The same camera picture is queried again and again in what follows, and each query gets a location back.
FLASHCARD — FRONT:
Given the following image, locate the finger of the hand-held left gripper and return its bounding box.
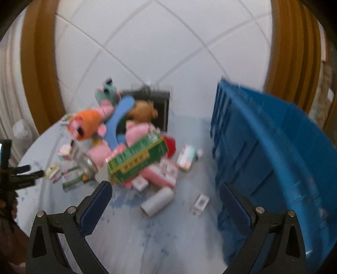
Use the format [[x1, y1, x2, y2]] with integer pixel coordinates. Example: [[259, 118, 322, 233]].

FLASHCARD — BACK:
[[9, 164, 31, 175], [12, 170, 45, 189]]

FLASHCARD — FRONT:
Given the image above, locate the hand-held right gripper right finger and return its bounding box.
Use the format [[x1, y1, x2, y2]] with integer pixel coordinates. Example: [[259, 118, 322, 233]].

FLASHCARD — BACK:
[[219, 183, 307, 274]]

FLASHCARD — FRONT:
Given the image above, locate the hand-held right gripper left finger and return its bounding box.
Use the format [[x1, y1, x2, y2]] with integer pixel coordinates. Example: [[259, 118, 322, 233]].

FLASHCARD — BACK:
[[26, 180, 113, 274]]

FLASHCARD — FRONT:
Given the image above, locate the pink flowered tissue pack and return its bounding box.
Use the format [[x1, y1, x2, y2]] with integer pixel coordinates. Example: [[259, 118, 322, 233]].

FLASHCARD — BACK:
[[124, 158, 180, 189]]

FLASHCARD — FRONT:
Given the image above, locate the blue plastic crate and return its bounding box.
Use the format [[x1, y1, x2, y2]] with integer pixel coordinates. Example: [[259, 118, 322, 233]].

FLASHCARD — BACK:
[[210, 78, 337, 274]]

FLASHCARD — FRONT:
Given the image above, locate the person's left forearm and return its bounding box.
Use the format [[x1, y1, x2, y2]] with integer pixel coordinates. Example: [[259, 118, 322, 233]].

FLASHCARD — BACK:
[[0, 227, 30, 267]]

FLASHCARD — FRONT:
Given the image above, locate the light blue desktop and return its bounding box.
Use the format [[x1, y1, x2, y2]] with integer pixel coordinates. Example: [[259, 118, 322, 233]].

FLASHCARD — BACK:
[[17, 111, 230, 274]]

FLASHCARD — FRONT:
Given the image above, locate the person's left hand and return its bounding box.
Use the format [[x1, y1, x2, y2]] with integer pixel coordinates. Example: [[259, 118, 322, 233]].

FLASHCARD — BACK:
[[0, 196, 18, 233]]

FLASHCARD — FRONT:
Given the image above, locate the small cream box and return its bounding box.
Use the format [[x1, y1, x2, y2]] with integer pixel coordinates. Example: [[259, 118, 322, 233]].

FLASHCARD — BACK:
[[45, 164, 59, 178]]

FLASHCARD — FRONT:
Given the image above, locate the green and white box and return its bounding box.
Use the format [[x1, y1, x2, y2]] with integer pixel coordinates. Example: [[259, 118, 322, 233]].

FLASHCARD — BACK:
[[62, 167, 88, 192]]

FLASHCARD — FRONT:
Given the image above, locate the small pink white box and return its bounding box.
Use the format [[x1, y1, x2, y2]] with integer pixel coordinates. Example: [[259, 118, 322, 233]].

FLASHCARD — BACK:
[[57, 144, 79, 162]]

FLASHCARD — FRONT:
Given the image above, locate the silver can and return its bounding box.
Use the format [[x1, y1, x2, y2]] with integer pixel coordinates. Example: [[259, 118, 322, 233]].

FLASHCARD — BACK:
[[78, 153, 99, 177]]

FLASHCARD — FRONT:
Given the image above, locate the white paper roll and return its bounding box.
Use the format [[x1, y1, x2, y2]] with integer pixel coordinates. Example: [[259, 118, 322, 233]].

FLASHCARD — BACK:
[[139, 187, 174, 218]]

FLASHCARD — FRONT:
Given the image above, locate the green cardboard box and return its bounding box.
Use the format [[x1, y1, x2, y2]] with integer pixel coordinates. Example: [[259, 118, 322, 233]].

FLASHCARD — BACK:
[[107, 132, 169, 183]]

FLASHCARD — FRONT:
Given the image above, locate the pink and white box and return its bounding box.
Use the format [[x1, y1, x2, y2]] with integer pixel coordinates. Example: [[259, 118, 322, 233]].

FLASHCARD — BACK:
[[176, 144, 197, 172]]

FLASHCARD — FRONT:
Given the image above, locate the orange and pink plush toy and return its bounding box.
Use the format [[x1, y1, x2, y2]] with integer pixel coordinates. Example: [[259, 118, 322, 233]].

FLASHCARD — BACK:
[[66, 108, 107, 142]]

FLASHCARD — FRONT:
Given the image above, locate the red plush piece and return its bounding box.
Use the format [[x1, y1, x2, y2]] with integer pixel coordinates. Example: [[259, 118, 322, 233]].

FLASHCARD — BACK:
[[163, 136, 176, 158]]

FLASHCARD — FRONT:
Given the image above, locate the brown plush bear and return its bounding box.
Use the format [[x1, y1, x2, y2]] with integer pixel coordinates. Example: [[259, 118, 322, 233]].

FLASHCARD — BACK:
[[126, 100, 159, 123]]

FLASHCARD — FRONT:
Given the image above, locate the teal plush toy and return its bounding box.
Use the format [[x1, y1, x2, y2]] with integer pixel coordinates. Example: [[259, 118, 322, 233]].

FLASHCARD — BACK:
[[95, 78, 123, 106]]

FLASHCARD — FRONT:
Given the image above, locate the black box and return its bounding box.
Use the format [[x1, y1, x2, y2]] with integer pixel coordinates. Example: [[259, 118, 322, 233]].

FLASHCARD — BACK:
[[120, 89, 171, 132]]

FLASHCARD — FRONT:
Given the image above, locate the rolled patterned carpet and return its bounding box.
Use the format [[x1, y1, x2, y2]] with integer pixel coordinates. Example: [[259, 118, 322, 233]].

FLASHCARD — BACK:
[[309, 61, 337, 141]]

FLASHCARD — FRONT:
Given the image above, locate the wooden door frame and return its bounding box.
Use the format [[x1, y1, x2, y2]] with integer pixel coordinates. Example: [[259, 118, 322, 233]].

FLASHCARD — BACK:
[[263, 0, 327, 116], [20, 0, 66, 138]]

